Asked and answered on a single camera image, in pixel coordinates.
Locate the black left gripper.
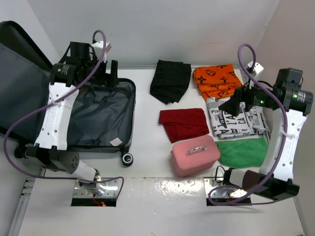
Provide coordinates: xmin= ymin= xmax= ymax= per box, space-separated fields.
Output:
xmin=82 ymin=55 xmax=119 ymax=89

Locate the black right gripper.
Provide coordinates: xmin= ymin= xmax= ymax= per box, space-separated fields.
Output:
xmin=219 ymin=76 xmax=274 ymax=117

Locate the newspaper print cloth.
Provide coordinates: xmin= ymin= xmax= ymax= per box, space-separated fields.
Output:
xmin=207 ymin=97 xmax=269 ymax=140

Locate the orange patterned towel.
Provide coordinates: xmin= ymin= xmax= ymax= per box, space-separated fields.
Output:
xmin=193 ymin=64 xmax=242 ymax=101

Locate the black white kids suitcase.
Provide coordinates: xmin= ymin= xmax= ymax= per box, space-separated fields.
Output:
xmin=0 ymin=21 xmax=136 ymax=166

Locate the green microfiber cloth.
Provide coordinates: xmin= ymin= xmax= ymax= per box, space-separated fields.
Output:
xmin=216 ymin=137 xmax=268 ymax=169

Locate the black garment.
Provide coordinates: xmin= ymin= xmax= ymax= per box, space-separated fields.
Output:
xmin=150 ymin=60 xmax=191 ymax=104

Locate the red garment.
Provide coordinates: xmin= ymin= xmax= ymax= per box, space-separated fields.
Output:
xmin=158 ymin=108 xmax=209 ymax=143

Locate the pink cosmetic case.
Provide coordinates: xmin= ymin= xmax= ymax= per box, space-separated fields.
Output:
xmin=171 ymin=135 xmax=221 ymax=177

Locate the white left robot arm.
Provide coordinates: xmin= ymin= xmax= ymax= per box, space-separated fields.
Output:
xmin=26 ymin=40 xmax=111 ymax=190

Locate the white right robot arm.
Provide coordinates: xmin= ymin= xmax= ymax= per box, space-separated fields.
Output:
xmin=219 ymin=68 xmax=314 ymax=201

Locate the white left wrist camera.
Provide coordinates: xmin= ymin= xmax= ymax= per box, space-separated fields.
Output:
xmin=92 ymin=41 xmax=111 ymax=62

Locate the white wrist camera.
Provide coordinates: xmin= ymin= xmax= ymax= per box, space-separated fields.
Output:
xmin=92 ymin=41 xmax=111 ymax=62
xmin=247 ymin=61 xmax=264 ymax=81

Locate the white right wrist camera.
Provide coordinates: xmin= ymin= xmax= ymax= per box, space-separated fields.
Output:
xmin=247 ymin=61 xmax=264 ymax=81

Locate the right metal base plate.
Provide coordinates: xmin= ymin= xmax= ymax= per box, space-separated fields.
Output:
xmin=204 ymin=177 xmax=247 ymax=200

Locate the metal base plate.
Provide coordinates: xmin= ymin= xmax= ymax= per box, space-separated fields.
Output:
xmin=72 ymin=177 xmax=125 ymax=199
xmin=204 ymin=177 xmax=247 ymax=200

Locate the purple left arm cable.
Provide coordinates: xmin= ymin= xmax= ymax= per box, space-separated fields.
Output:
xmin=2 ymin=29 xmax=125 ymax=197

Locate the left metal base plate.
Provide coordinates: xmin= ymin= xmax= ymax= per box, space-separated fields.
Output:
xmin=72 ymin=177 xmax=125 ymax=199

